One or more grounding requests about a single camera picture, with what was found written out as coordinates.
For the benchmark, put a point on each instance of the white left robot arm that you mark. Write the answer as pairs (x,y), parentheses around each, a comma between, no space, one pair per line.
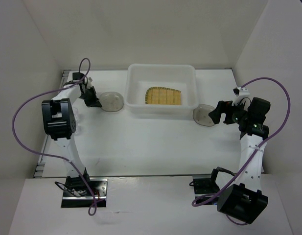
(60,124)

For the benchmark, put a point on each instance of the white plastic bin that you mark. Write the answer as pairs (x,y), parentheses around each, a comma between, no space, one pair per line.
(141,77)

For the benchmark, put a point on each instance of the clear glass cup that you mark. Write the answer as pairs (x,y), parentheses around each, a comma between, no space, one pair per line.
(77,114)
(78,129)

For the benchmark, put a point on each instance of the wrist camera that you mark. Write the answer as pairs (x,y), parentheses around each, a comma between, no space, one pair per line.
(241,93)
(88,82)

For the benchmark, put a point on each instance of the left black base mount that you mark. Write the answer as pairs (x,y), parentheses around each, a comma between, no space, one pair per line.
(80,196)

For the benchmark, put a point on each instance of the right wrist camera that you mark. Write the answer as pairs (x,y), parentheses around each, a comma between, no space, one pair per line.
(241,93)

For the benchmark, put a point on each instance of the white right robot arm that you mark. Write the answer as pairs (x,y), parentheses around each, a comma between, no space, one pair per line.
(243,199)

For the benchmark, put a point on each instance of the woven bamboo tray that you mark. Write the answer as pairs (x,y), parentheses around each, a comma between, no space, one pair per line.
(163,96)

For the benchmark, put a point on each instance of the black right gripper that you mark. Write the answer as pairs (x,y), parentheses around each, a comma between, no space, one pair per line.
(216,114)

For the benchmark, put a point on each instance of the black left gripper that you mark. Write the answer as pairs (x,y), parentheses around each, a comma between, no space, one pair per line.
(94,102)

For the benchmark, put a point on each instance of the clear glass plate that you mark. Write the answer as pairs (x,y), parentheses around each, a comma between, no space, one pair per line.
(201,115)
(111,101)

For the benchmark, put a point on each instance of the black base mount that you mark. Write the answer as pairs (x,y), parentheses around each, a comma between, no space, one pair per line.
(80,196)
(203,185)

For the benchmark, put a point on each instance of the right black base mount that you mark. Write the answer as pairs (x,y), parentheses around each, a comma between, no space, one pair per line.
(203,185)

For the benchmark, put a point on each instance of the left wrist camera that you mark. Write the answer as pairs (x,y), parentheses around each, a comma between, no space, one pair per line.
(88,82)

